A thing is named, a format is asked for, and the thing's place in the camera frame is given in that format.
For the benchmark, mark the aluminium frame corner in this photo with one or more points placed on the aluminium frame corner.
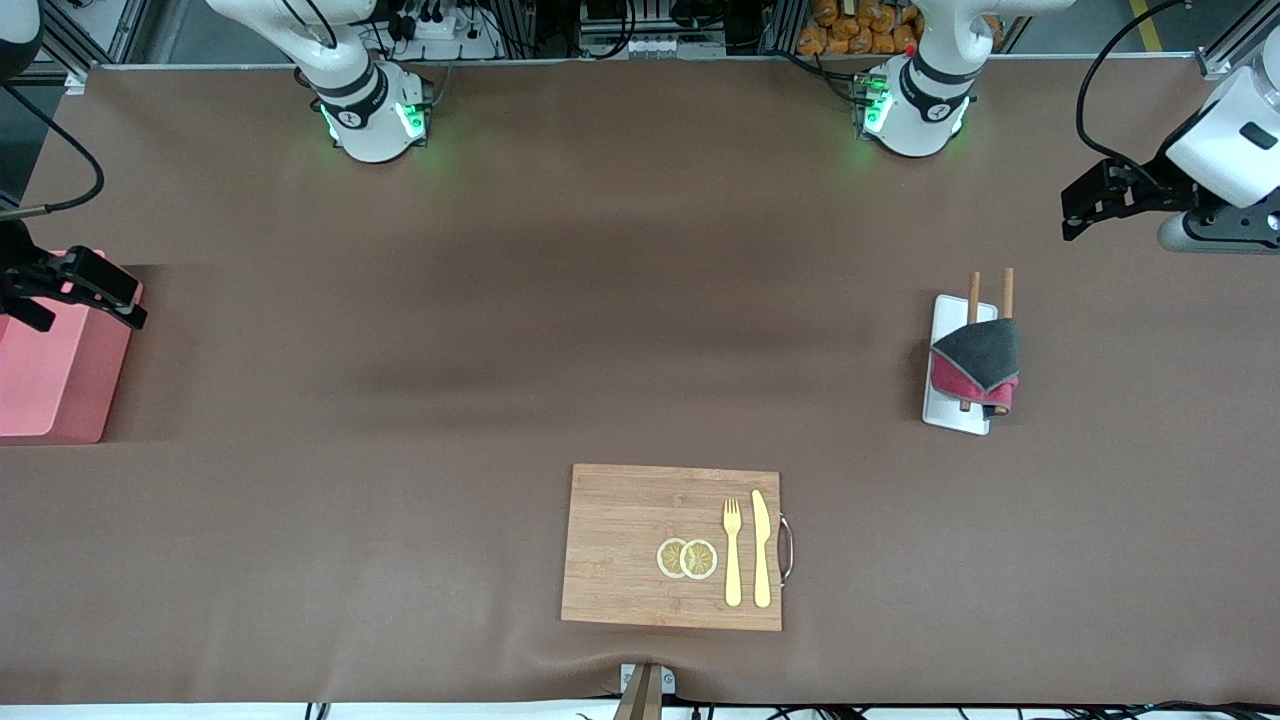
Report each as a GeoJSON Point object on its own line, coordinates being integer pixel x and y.
{"type": "Point", "coordinates": [76, 80]}
{"type": "Point", "coordinates": [1212, 62]}

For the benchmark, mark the grey metal bracket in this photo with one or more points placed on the grey metal bracket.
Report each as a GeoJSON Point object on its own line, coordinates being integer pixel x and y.
{"type": "Point", "coordinates": [630, 678]}

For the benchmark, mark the lemon slice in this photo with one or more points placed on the lemon slice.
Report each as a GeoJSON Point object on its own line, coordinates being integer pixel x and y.
{"type": "Point", "coordinates": [700, 559]}
{"type": "Point", "coordinates": [668, 557]}

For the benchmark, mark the yellow fork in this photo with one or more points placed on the yellow fork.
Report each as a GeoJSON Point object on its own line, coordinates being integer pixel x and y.
{"type": "Point", "coordinates": [733, 560]}

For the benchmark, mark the grey and pink cloth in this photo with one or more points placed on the grey and pink cloth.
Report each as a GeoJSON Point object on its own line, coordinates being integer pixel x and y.
{"type": "Point", "coordinates": [980, 360]}

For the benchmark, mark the orange packaged snacks pile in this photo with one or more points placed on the orange packaged snacks pile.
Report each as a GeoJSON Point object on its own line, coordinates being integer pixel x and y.
{"type": "Point", "coordinates": [850, 35]}

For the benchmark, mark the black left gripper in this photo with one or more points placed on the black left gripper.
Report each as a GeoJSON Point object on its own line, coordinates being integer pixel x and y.
{"type": "Point", "coordinates": [1151, 186]}

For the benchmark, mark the white rectangular tray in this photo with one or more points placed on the white rectangular tray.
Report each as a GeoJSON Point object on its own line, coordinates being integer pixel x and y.
{"type": "Point", "coordinates": [950, 310]}

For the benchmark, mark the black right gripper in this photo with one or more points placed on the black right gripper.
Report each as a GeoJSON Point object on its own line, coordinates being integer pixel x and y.
{"type": "Point", "coordinates": [14, 256]}

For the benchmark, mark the wooden cutting board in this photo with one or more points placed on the wooden cutting board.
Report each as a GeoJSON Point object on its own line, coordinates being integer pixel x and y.
{"type": "Point", "coordinates": [630, 540]}

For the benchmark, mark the brown table mat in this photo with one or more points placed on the brown table mat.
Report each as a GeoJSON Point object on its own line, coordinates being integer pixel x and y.
{"type": "Point", "coordinates": [400, 400]}

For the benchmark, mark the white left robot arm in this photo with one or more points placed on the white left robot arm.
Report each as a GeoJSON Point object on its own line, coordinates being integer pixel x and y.
{"type": "Point", "coordinates": [920, 110]}

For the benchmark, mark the white power strip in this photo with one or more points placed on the white power strip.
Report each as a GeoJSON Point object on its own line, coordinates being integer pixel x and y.
{"type": "Point", "coordinates": [450, 30]}

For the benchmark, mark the yellow knife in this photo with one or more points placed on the yellow knife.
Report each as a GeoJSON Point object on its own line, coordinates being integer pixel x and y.
{"type": "Point", "coordinates": [761, 550]}

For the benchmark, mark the brown wooden strut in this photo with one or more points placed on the brown wooden strut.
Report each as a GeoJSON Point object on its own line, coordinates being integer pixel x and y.
{"type": "Point", "coordinates": [640, 700]}

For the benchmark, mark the pink plastic box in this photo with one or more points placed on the pink plastic box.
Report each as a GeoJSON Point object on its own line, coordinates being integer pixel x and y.
{"type": "Point", "coordinates": [50, 380]}

